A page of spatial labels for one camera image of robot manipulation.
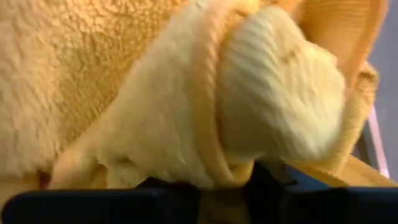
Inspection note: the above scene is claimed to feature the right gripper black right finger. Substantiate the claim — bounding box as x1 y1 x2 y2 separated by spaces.
244 161 398 224

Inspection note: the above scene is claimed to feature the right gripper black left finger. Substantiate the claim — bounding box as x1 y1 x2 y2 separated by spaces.
1 177 201 224

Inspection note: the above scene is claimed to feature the yellow microfiber towel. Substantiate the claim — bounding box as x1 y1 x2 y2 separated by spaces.
0 0 391 224

